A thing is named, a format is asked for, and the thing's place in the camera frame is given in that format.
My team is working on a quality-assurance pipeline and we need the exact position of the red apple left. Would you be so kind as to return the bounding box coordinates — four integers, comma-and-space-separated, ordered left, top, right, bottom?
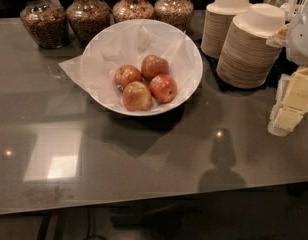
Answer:
114, 65, 142, 91

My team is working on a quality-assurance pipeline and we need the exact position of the paper bowl stack rear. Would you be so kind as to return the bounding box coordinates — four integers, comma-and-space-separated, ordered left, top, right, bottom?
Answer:
201, 0, 251, 59

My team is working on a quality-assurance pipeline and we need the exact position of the yellow-red apple front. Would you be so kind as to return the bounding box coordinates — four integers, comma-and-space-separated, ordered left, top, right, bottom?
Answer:
123, 81, 152, 111

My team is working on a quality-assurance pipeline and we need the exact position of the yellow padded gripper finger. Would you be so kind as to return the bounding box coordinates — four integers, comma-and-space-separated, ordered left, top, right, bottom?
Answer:
268, 67, 308, 136

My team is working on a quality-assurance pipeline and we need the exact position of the glass cereal jar far left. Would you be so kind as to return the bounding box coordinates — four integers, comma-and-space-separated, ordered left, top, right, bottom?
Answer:
20, 0, 69, 49

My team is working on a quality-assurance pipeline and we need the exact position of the white bowl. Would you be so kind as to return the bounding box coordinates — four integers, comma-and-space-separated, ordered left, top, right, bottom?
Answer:
80, 18, 204, 117

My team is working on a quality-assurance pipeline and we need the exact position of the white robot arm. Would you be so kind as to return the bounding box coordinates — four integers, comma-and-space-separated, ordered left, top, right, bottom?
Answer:
268, 0, 308, 136

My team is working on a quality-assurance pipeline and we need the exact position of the red apple with sticker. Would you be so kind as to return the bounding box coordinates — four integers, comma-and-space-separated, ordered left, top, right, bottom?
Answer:
150, 74, 177, 104

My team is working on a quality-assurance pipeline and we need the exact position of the glass cereal jar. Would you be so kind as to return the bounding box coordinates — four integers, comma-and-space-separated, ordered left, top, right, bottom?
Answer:
66, 0, 110, 45
154, 0, 194, 32
20, 0, 69, 49
112, 0, 154, 23

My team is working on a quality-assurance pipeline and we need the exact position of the white paper liner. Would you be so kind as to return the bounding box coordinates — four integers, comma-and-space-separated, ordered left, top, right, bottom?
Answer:
58, 21, 197, 115

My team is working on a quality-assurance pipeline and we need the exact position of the red apple back right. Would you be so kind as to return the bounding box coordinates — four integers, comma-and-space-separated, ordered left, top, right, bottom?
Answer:
141, 55, 169, 81

